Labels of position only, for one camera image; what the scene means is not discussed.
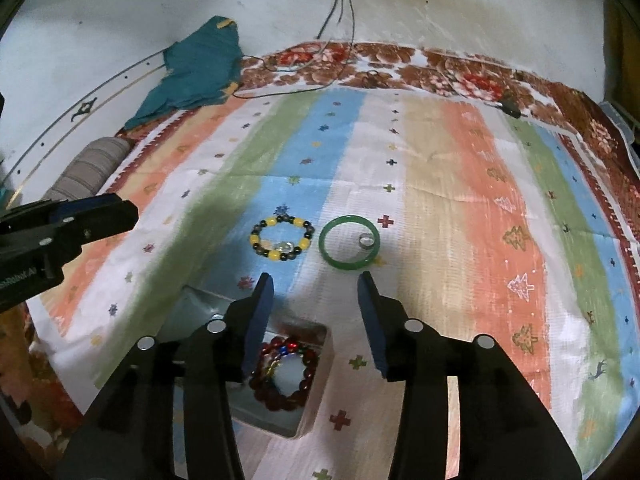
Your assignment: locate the black charger plug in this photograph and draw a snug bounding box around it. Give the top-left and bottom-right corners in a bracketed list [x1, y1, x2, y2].
[499, 94, 522, 119]

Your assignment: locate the brown floral bedsheet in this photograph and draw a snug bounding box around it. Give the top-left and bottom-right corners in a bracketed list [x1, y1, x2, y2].
[0, 41, 640, 480]

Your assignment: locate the multicolour small bead bracelet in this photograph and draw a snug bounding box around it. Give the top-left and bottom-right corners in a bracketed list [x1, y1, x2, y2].
[259, 341, 302, 380]

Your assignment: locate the dark red bead bracelet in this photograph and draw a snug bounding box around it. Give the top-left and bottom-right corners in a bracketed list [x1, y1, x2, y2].
[248, 335, 320, 412]

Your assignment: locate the black cable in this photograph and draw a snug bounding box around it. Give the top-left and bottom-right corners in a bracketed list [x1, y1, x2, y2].
[232, 0, 357, 100]

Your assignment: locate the striped colourful bed cloth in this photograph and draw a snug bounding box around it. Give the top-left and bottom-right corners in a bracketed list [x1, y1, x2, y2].
[29, 89, 639, 479]

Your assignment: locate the grey striped pillow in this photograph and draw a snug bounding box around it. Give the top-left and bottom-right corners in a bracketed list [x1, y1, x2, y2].
[42, 136, 132, 200]

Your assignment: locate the yellow and black bead bracelet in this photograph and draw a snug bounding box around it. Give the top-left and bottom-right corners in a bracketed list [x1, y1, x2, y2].
[248, 213, 316, 262]

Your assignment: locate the green jade bangle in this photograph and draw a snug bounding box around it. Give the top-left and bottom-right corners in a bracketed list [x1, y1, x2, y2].
[318, 214, 382, 271]

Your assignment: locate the teal cloth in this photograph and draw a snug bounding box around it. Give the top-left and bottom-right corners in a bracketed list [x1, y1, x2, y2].
[124, 15, 243, 130]

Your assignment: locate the white jewelry box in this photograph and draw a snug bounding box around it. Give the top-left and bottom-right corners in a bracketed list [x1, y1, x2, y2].
[154, 284, 335, 440]

